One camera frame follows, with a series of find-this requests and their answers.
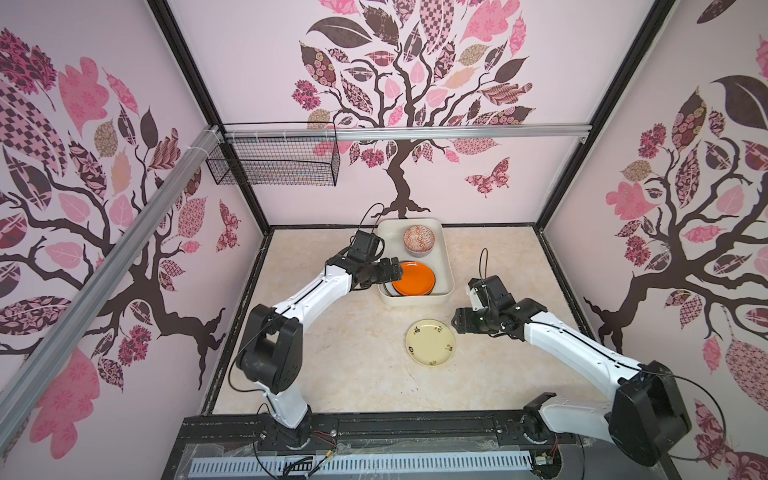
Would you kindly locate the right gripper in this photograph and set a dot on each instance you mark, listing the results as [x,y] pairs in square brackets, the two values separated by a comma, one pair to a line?
[462,320]

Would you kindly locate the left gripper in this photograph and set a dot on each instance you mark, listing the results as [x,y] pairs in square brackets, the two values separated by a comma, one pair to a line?
[387,276]

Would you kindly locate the orange rimmed plate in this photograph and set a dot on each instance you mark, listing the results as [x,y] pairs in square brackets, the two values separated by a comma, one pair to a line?
[417,279]

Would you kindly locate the white plastic bin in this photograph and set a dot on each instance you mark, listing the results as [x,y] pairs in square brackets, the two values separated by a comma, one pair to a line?
[391,231]

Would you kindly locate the cream plate black calligraphy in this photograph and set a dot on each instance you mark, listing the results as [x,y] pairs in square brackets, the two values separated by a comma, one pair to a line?
[430,343]

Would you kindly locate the orange patterned bowl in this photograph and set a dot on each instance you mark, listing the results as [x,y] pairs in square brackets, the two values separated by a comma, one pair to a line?
[419,240]

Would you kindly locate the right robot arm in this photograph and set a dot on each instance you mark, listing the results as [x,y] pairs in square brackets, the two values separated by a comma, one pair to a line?
[643,413]

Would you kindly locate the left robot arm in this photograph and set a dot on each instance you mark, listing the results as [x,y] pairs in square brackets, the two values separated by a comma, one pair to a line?
[270,354]

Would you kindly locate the black wire basket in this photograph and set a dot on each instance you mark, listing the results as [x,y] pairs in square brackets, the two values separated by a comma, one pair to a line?
[277,154]

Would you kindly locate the aluminium frame rail back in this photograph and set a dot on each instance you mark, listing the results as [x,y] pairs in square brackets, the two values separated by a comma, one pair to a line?
[432,132]

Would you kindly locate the aluminium frame rail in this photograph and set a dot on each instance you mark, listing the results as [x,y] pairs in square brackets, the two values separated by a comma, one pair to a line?
[432,132]
[35,375]

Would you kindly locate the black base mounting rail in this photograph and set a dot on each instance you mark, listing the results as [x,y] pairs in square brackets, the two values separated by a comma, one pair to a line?
[565,456]

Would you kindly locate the white slotted cable duct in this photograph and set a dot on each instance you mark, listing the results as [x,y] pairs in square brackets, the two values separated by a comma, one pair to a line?
[356,465]

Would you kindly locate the aluminium frame rail left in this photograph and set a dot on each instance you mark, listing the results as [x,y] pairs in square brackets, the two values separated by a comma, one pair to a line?
[35,375]

